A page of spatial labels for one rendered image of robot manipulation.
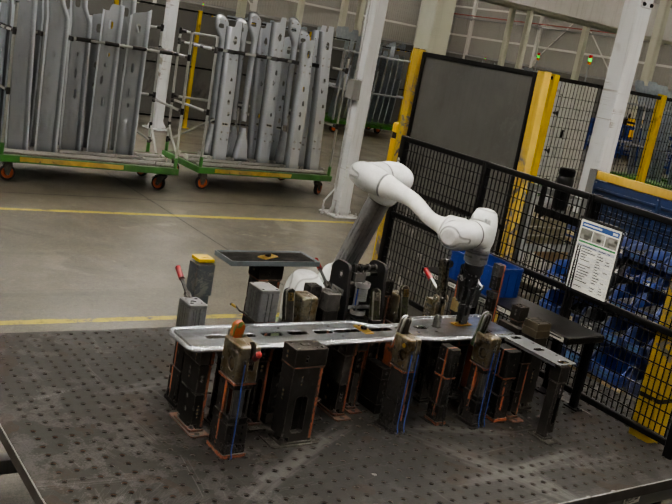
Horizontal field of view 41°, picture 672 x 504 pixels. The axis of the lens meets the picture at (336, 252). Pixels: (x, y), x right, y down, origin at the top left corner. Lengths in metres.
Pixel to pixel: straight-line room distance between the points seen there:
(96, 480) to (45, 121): 7.40
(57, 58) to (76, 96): 0.53
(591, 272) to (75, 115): 7.24
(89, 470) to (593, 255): 2.12
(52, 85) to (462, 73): 5.08
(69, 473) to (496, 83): 3.83
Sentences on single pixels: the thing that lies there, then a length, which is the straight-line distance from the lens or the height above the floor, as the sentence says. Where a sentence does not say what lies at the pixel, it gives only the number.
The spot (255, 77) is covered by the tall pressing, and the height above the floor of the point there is 1.32.
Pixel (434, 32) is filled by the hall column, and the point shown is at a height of 2.24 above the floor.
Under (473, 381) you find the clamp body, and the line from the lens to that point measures 3.30.
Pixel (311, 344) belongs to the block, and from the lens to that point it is 2.81.
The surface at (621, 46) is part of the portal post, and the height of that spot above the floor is 2.31.
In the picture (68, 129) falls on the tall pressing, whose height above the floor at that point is 0.52.
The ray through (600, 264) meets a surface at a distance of 3.69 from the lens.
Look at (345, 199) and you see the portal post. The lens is 10.27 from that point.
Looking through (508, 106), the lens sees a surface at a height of 1.76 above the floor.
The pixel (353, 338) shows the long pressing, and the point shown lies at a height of 1.00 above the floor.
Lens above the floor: 1.97
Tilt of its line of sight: 13 degrees down
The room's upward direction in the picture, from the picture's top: 11 degrees clockwise
